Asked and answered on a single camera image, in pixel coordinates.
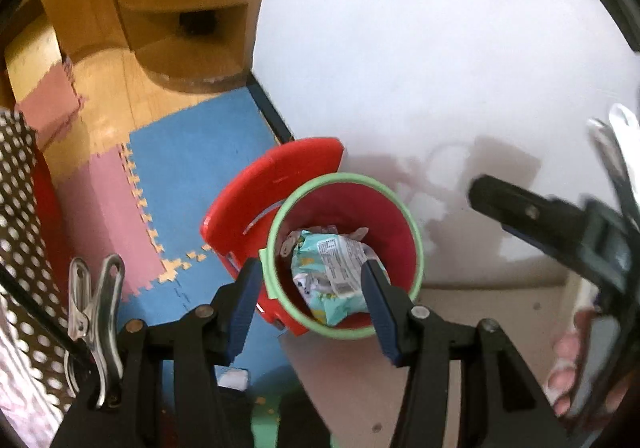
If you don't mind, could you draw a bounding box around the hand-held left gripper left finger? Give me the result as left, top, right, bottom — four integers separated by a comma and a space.
51, 258, 264, 448

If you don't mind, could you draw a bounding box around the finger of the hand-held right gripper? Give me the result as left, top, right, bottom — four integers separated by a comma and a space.
497, 223, 626, 290
467, 175, 593, 235

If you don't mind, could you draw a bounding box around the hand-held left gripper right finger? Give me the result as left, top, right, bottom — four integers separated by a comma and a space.
360, 258, 569, 448

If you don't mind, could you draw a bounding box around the teal printed diaper wrapper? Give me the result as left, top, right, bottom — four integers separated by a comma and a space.
290, 228, 388, 326

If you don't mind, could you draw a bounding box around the red trash bin green rim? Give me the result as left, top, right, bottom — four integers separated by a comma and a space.
200, 138, 426, 341

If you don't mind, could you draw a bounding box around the person's right hand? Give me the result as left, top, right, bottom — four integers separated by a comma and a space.
547, 309, 633, 421

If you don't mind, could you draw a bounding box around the white sock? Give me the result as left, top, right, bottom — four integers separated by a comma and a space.
218, 367, 249, 391

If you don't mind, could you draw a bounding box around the metal spring clip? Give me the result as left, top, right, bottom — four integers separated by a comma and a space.
65, 253, 126, 411
587, 103, 640, 229

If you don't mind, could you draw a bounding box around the green foam floor mat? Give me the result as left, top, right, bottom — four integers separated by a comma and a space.
247, 365, 331, 448

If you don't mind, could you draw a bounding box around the blue foam floor mat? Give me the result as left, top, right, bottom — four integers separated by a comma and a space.
117, 85, 296, 409

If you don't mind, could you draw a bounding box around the pink foam floor mat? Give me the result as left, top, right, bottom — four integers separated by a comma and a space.
15, 63, 166, 309

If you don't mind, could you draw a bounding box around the polka dot cloth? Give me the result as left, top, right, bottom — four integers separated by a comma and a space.
0, 110, 76, 379

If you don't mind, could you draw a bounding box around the black cable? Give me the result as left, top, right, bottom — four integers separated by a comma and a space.
0, 265, 96, 371

